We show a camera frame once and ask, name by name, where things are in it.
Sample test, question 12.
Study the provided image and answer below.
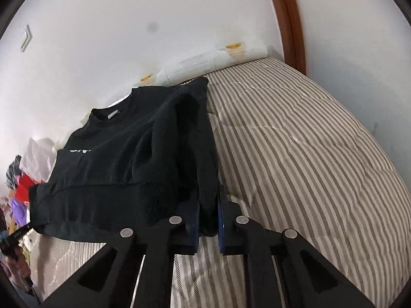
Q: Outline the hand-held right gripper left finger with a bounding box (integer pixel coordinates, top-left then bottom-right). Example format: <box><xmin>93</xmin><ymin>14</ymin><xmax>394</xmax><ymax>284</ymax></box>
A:
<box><xmin>40</xmin><ymin>196</ymin><xmax>201</xmax><ymax>308</ymax></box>

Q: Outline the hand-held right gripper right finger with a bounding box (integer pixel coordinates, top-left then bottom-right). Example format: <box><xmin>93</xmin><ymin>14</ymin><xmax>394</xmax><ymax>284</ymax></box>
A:
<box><xmin>218</xmin><ymin>184</ymin><xmax>376</xmax><ymax>308</ymax></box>

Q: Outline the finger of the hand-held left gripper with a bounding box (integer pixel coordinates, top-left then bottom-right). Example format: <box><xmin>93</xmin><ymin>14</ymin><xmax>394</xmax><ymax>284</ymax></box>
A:
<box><xmin>9</xmin><ymin>222</ymin><xmax>33</xmax><ymax>243</ymax></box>

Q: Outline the black sweatshirt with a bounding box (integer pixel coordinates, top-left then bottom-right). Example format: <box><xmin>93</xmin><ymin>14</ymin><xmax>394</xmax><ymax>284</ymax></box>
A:
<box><xmin>28</xmin><ymin>77</ymin><xmax>220</xmax><ymax>241</ymax></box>

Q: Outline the person's left hand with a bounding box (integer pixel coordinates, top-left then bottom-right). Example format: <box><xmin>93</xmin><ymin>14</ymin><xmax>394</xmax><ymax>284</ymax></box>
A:
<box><xmin>6</xmin><ymin>247</ymin><xmax>32</xmax><ymax>284</ymax></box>

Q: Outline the red paper bag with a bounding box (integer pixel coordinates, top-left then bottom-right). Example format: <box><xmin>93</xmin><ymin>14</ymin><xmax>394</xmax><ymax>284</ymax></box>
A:
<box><xmin>14</xmin><ymin>173</ymin><xmax>45</xmax><ymax>206</ymax></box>

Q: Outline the plaid cloth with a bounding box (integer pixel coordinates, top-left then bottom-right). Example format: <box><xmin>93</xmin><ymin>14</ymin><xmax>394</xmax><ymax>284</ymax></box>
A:
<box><xmin>6</xmin><ymin>156</ymin><xmax>23</xmax><ymax>187</ymax></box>

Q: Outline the white plastic bag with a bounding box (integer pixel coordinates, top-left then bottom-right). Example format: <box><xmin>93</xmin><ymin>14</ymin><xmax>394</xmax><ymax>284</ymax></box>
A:
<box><xmin>19</xmin><ymin>137</ymin><xmax>60</xmax><ymax>183</ymax></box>

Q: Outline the white light switch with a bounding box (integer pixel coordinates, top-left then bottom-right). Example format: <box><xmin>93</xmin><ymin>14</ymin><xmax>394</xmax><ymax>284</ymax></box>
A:
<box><xmin>20</xmin><ymin>25</ymin><xmax>33</xmax><ymax>52</ymax></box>

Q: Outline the brown wooden door frame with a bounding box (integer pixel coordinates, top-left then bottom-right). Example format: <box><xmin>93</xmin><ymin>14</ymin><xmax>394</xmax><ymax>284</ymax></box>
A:
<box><xmin>263</xmin><ymin>0</ymin><xmax>305</xmax><ymax>74</ymax></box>

